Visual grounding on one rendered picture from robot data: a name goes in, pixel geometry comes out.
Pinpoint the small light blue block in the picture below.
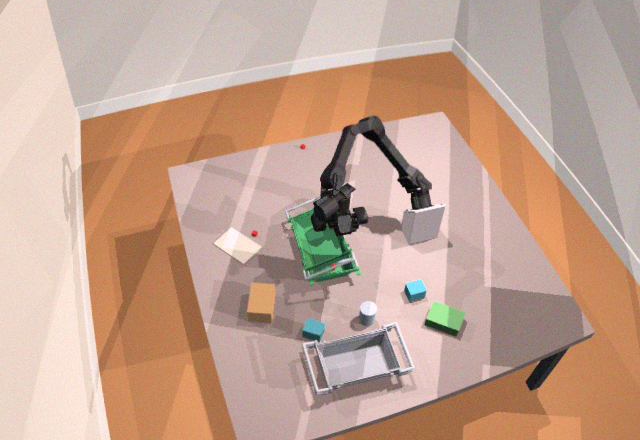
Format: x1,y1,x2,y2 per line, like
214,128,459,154
302,319,325,342
404,280,427,302

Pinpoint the green plastic tray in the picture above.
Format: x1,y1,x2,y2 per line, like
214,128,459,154
308,261,361,286

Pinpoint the grey cylinder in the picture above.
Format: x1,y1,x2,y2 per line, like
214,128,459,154
359,301,377,327

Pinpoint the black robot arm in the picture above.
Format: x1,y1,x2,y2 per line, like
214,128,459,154
313,115,434,236

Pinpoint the green rectangular block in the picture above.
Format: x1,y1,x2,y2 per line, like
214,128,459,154
424,301,466,336

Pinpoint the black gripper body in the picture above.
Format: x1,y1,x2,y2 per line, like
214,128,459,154
311,206,369,232

